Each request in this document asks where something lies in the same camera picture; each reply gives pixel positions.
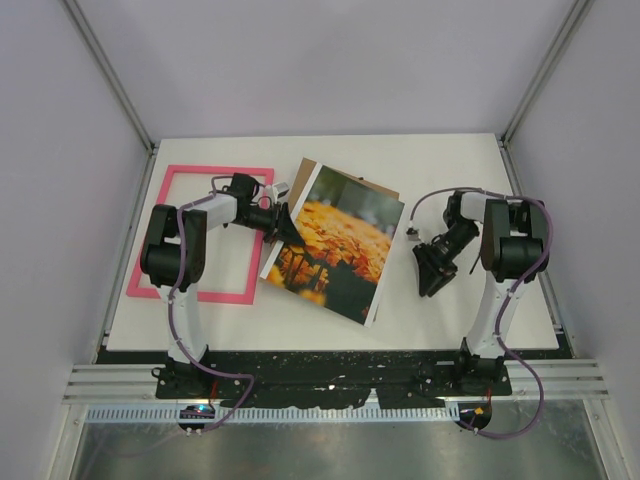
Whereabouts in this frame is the right aluminium corner post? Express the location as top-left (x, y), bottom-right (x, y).
top-left (497, 0), bottom-right (594, 149)

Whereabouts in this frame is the aluminium corner post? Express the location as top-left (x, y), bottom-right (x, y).
top-left (62, 0), bottom-right (159, 154)
top-left (497, 0), bottom-right (594, 149)

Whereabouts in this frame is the left aluminium corner post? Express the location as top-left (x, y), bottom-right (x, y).
top-left (62, 0), bottom-right (159, 154)

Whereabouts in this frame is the white slotted cable duct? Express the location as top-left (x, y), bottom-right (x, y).
top-left (85, 403), bottom-right (459, 424)

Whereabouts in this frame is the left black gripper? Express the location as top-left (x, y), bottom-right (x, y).
top-left (235, 202), bottom-right (305, 251)

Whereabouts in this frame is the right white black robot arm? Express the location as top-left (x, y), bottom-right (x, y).
top-left (406, 187), bottom-right (553, 394)

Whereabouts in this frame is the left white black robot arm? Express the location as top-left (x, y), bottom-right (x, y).
top-left (139, 173), bottom-right (305, 398)

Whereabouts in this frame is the brown frame backing board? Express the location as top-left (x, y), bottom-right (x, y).
top-left (289, 158), bottom-right (404, 217)

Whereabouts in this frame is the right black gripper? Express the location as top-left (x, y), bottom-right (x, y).
top-left (412, 221), bottom-right (479, 297)

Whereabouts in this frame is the red handled screwdriver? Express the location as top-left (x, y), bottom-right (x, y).
top-left (469, 252), bottom-right (481, 275)

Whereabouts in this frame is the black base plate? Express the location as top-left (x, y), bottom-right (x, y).
top-left (97, 349), bottom-right (512, 409)

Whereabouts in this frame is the aluminium front rail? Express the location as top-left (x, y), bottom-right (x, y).
top-left (63, 359), bottom-right (609, 404)

